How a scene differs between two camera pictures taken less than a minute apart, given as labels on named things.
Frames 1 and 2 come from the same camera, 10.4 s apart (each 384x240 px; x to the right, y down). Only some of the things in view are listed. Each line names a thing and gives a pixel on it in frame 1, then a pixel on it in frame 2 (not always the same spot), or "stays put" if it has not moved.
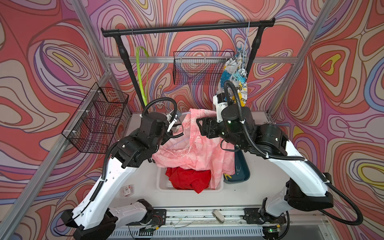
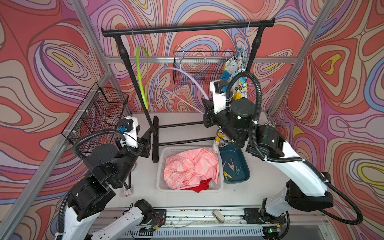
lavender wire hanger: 181,141 to 185,68
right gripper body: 214,128 to 210,120
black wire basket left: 92,128 stays put
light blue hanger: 245,46 stays put
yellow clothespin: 226,175 stays put
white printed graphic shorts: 235,72 stays put
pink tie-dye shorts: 188,148 to 185,169
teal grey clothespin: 237,170 stays put
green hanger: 142,58 stays put
